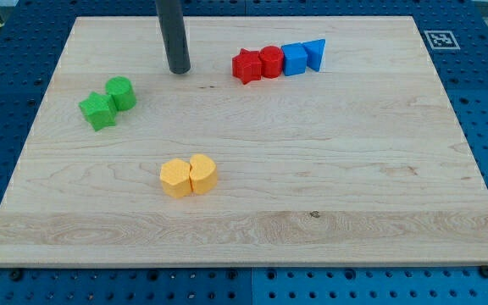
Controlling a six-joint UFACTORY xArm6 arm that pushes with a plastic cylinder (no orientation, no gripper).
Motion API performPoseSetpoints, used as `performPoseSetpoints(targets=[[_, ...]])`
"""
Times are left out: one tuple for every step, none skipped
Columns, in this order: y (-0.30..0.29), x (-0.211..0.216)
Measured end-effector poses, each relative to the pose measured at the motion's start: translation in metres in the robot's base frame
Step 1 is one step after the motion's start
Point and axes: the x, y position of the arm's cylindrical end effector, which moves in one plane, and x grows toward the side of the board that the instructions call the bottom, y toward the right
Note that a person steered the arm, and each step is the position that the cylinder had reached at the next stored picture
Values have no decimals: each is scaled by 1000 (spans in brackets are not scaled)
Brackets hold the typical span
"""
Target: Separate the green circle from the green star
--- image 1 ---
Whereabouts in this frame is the yellow hexagon block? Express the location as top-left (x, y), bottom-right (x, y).
top-left (159, 158), bottom-right (192, 198)

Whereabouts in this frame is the yellow heart block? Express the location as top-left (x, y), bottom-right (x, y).
top-left (190, 154), bottom-right (218, 194)

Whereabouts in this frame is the green star block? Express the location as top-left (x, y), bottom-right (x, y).
top-left (79, 91), bottom-right (117, 131)

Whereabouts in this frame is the blue cube block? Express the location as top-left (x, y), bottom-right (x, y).
top-left (281, 42), bottom-right (308, 76)

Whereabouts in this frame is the red star block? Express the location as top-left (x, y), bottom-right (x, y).
top-left (232, 48), bottom-right (262, 85)

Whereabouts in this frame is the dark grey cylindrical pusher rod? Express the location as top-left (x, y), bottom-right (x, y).
top-left (155, 0), bottom-right (191, 75)

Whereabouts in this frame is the blue triangle block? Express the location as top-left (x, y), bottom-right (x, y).
top-left (302, 39), bottom-right (325, 72)

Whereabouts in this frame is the white fiducial marker tag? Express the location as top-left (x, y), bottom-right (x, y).
top-left (424, 30), bottom-right (460, 50)

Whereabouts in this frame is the light wooden board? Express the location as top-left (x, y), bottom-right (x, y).
top-left (0, 16), bottom-right (488, 269)

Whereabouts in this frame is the green circle block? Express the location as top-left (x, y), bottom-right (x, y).
top-left (105, 76), bottom-right (136, 111)

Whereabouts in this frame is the red circle block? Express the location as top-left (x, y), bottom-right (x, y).
top-left (259, 46), bottom-right (285, 79)

